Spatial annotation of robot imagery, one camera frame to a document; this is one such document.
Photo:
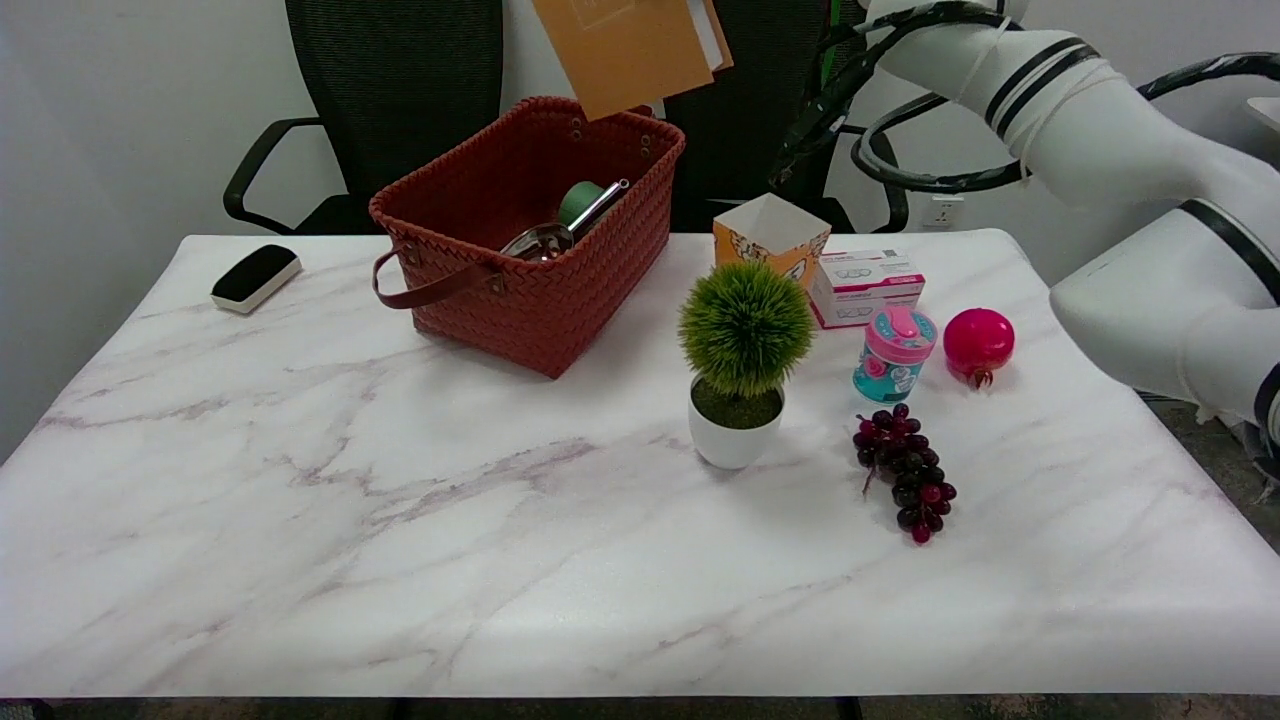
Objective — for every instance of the yellow book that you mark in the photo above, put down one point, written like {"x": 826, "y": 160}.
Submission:
{"x": 625, "y": 50}

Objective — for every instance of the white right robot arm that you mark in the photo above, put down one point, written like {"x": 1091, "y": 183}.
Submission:
{"x": 1150, "y": 200}

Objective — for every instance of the brown woven storage basket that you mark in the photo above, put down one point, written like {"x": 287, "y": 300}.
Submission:
{"x": 540, "y": 300}

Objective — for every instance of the green plant in white pot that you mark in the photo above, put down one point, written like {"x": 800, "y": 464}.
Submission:
{"x": 745, "y": 330}

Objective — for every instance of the metal ladle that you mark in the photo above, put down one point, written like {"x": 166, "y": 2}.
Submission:
{"x": 540, "y": 242}

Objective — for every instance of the green round roll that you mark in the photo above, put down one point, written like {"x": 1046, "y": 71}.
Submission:
{"x": 577, "y": 203}

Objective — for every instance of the orange paper popcorn box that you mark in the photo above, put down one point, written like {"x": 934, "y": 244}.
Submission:
{"x": 770, "y": 235}

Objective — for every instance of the black mesh office chair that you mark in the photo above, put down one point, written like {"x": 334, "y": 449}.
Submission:
{"x": 740, "y": 150}
{"x": 400, "y": 80}

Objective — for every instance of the white pink carton box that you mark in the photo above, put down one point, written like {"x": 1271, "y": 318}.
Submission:
{"x": 868, "y": 285}

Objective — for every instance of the pink teal lidded cup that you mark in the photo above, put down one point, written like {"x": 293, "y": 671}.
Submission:
{"x": 895, "y": 355}

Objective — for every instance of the dark red grape bunch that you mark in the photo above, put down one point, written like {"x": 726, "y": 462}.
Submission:
{"x": 905, "y": 470}

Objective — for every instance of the pink toy pomegranate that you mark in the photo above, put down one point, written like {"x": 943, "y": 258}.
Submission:
{"x": 978, "y": 342}

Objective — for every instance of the black white board eraser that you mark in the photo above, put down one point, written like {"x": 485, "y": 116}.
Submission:
{"x": 255, "y": 275}

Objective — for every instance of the white wall outlet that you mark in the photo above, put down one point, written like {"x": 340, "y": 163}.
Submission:
{"x": 943, "y": 212}

